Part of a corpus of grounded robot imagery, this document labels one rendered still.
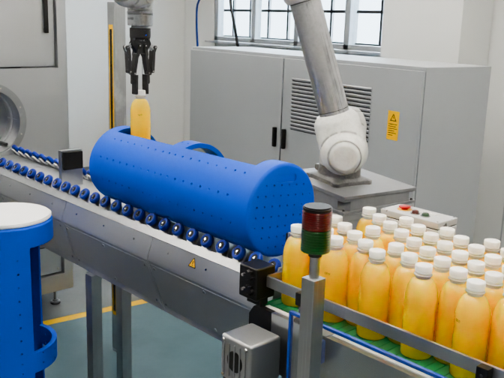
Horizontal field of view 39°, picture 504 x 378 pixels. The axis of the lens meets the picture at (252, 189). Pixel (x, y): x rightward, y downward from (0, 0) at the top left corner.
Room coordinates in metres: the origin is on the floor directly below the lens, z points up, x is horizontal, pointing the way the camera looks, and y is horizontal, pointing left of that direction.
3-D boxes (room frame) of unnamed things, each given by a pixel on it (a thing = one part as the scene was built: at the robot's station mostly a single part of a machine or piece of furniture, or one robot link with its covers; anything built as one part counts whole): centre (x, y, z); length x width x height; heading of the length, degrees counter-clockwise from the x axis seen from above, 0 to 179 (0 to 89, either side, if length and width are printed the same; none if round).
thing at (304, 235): (1.45, -0.14, 1.18); 0.06 x 0.06 x 0.05
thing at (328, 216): (1.45, -0.14, 1.23); 0.06 x 0.06 x 0.04
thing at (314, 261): (1.45, -0.14, 1.18); 0.06 x 0.06 x 0.16
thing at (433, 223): (2.02, -0.49, 1.05); 0.20 x 0.10 x 0.10; 43
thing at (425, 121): (4.42, -0.36, 0.72); 2.15 x 0.54 x 1.45; 36
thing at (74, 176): (2.95, 0.77, 1.00); 0.10 x 0.04 x 0.15; 133
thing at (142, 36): (2.58, 0.42, 1.55); 0.08 x 0.07 x 0.09; 133
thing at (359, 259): (1.68, -0.28, 1.00); 0.07 x 0.07 x 0.20
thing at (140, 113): (2.58, 0.42, 1.26); 0.07 x 0.07 x 0.20
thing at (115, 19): (3.29, 0.64, 0.85); 0.06 x 0.06 x 1.70; 43
